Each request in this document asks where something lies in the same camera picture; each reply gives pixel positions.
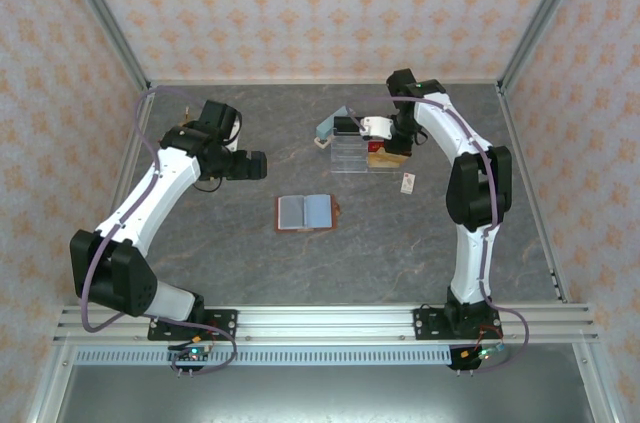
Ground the gold card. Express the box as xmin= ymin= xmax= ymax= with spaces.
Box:
xmin=367 ymin=149 xmax=409 ymax=167

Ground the brown leather card holder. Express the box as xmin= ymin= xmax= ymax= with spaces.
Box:
xmin=276 ymin=193 xmax=342 ymax=233

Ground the black card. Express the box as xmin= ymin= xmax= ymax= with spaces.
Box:
xmin=333 ymin=116 xmax=362 ymax=135

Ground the clear acrylic card organiser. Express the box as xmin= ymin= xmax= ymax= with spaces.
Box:
xmin=329 ymin=115 xmax=409 ymax=174

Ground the light blue stapler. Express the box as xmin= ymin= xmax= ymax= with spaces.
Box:
xmin=313 ymin=112 xmax=347 ymax=150

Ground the small controller circuit board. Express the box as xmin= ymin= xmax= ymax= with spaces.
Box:
xmin=447 ymin=342 xmax=507 ymax=374
xmin=167 ymin=342 xmax=214 ymax=378

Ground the grey metal sheet panel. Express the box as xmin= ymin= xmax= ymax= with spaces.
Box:
xmin=54 ymin=365 xmax=609 ymax=423

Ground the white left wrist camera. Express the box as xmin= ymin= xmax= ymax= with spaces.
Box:
xmin=226 ymin=116 xmax=243 ymax=150

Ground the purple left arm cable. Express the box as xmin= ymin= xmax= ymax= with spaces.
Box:
xmin=79 ymin=86 xmax=239 ymax=378

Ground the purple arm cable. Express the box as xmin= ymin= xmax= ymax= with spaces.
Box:
xmin=344 ymin=96 xmax=531 ymax=374
xmin=79 ymin=86 xmax=239 ymax=378

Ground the aluminium table side rail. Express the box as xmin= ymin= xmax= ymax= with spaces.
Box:
xmin=27 ymin=85 xmax=157 ymax=423
xmin=494 ymin=82 xmax=626 ymax=423

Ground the aluminium frame post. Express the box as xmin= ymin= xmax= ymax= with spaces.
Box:
xmin=52 ymin=0 xmax=154 ymax=97
xmin=497 ymin=0 xmax=595 ymax=97

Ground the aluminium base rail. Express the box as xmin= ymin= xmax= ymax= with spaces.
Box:
xmin=52 ymin=305 xmax=601 ymax=344

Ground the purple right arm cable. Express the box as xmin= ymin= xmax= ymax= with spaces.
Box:
xmin=344 ymin=96 xmax=531 ymax=374

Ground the grey slotted cable duct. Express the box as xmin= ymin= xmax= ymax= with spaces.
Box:
xmin=74 ymin=346 xmax=501 ymax=367

